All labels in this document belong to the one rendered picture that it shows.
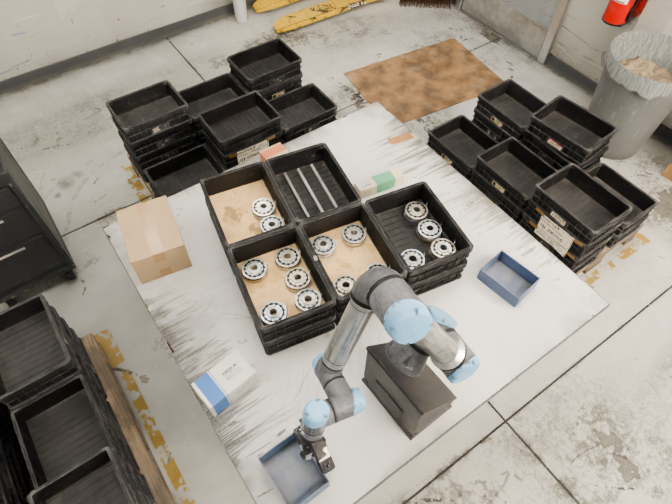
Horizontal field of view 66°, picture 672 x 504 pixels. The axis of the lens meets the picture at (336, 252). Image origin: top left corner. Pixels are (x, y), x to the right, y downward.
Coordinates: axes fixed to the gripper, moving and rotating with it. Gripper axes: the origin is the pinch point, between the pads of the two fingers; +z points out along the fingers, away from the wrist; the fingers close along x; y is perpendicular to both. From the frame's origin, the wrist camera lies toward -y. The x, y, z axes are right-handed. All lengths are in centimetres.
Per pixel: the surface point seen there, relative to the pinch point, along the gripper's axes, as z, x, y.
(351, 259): -12, -53, 56
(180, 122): 23, -43, 214
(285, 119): 26, -104, 193
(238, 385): -0.8, 9.2, 34.9
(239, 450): 9.5, 18.1, 17.5
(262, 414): 7.9, 5.4, 24.2
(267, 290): -8, -17, 62
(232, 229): -9, -20, 96
